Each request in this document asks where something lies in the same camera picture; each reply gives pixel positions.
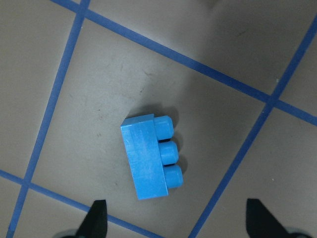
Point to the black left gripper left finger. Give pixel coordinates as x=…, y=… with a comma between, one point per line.
x=95, y=223

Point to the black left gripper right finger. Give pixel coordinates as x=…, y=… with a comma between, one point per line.
x=260, y=223

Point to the blue toy block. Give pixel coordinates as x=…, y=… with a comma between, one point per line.
x=152, y=155

